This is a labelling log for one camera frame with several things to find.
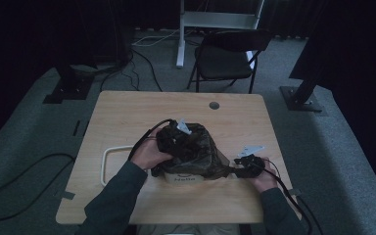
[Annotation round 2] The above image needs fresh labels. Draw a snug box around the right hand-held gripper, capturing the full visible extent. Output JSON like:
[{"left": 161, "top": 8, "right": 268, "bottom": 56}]
[{"left": 234, "top": 145, "right": 266, "bottom": 179}]

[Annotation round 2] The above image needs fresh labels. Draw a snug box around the black stand base with post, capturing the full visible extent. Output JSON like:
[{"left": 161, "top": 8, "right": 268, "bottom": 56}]
[{"left": 279, "top": 77, "right": 324, "bottom": 113}]

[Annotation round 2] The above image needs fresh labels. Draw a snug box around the person's right hand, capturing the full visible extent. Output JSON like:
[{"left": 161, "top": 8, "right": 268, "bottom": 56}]
[{"left": 249, "top": 157, "right": 280, "bottom": 194}]

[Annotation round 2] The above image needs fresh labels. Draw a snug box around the looped black floor cable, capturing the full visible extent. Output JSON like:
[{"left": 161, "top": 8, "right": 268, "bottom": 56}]
[{"left": 0, "top": 153, "right": 76, "bottom": 222}]

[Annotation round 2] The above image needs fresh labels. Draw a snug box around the white floor cable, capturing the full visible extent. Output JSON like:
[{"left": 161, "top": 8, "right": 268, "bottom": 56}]
[{"left": 131, "top": 28, "right": 180, "bottom": 47}]

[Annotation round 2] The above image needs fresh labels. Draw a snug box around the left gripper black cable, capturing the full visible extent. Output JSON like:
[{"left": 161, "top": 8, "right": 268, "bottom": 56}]
[{"left": 127, "top": 118, "right": 175, "bottom": 161}]

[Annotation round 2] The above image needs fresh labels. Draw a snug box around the cream trash bin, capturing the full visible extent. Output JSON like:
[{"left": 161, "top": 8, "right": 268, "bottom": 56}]
[{"left": 164, "top": 170, "right": 207, "bottom": 186}]

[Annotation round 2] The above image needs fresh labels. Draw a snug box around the thin black floor cable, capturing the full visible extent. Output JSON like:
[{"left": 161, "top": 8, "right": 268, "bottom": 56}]
[{"left": 99, "top": 48, "right": 164, "bottom": 92}]

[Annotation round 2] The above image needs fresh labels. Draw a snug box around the person's left hand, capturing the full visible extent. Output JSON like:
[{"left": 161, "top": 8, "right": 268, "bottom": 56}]
[{"left": 130, "top": 126, "right": 174, "bottom": 170}]

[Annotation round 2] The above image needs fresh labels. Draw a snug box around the black garbage bag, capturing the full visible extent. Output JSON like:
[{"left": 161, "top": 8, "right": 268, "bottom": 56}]
[{"left": 151, "top": 121, "right": 243, "bottom": 181}]

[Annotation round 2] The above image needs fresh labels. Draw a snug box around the white metal stand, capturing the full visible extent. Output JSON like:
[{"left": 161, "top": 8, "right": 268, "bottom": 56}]
[{"left": 175, "top": 0, "right": 265, "bottom": 69}]

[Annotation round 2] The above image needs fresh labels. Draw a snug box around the black folding chair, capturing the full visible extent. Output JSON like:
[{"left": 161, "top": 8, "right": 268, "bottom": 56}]
[{"left": 186, "top": 28, "right": 273, "bottom": 95}]

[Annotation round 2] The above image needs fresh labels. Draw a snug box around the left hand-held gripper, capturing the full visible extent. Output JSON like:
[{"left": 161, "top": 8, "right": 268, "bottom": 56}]
[{"left": 156, "top": 118, "right": 193, "bottom": 155}]

